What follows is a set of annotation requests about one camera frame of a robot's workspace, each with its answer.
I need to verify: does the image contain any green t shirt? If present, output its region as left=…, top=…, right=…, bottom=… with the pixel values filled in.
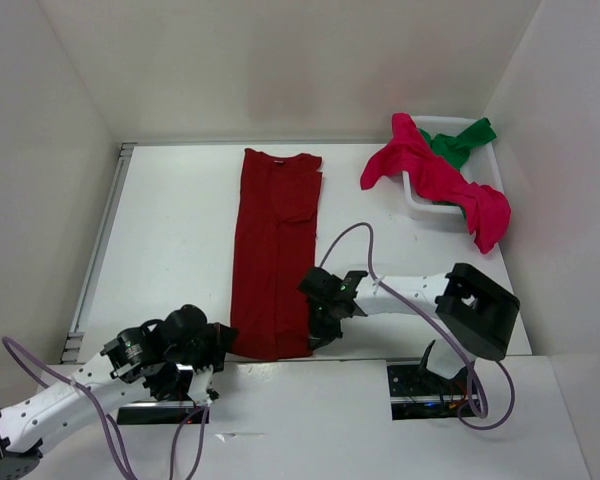
left=420, top=118, right=497, bottom=171

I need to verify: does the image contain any pink t shirt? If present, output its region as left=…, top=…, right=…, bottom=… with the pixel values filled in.
left=360, top=113, right=511, bottom=254

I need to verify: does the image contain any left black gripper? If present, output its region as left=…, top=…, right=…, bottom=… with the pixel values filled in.
left=167, top=321, right=238, bottom=376

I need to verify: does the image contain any white plastic basket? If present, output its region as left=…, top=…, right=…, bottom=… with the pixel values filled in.
left=401, top=114, right=499, bottom=232

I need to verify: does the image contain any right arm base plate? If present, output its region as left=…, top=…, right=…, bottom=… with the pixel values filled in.
left=386, top=362, right=468, bottom=421

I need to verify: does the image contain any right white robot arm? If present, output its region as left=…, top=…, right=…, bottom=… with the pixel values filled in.
left=298, top=263, right=520, bottom=393

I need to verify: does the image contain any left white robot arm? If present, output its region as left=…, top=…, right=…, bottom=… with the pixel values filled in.
left=0, top=305, right=238, bottom=479

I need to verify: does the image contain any dark red t shirt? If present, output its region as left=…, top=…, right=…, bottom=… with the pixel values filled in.
left=230, top=148, right=322, bottom=361

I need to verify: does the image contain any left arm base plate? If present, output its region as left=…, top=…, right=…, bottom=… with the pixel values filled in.
left=116, top=363, right=214, bottom=425

